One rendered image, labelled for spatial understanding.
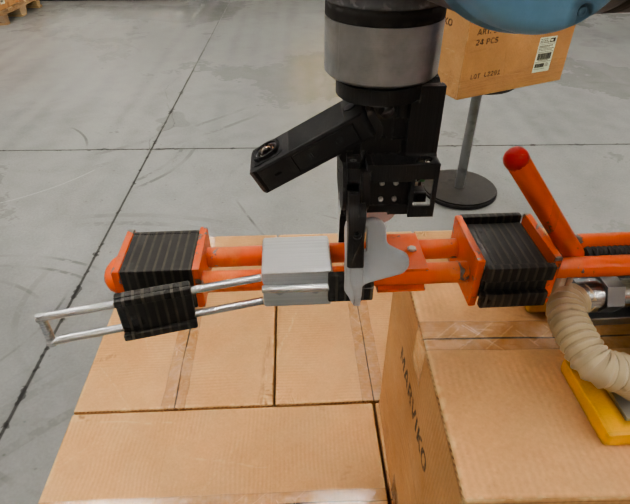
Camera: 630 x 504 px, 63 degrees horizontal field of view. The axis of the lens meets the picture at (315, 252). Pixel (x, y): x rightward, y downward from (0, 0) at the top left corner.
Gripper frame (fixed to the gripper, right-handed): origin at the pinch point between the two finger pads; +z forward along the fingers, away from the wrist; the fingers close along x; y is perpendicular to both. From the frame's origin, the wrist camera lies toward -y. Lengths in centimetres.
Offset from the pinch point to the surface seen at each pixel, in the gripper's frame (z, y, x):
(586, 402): 11.0, 24.6, -9.3
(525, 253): -2.2, 18.1, -0.8
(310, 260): -2.1, -3.7, -1.0
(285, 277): -1.5, -6.2, -2.8
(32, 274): 106, -121, 134
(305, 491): 53, -5, 4
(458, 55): 27, 62, 170
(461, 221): -3.4, 12.5, 3.4
